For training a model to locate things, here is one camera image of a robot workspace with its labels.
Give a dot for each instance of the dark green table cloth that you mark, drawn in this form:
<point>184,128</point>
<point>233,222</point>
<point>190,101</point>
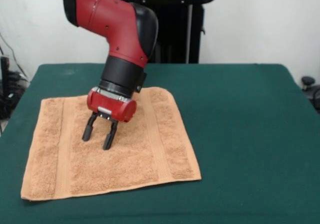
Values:
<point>250,146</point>

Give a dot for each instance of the tan terry towel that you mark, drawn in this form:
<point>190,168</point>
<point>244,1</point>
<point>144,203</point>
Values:
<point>125,164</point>

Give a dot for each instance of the black chair part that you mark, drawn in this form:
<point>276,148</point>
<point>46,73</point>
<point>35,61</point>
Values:
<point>311,89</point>

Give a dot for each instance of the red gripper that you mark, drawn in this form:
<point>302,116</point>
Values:
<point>112,106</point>

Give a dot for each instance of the black upright box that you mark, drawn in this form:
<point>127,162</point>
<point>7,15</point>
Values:
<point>4,74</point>

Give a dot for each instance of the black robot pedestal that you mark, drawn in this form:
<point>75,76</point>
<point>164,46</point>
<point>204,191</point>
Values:
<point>175,34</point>

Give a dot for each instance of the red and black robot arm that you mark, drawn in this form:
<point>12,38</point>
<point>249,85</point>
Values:
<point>117,39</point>

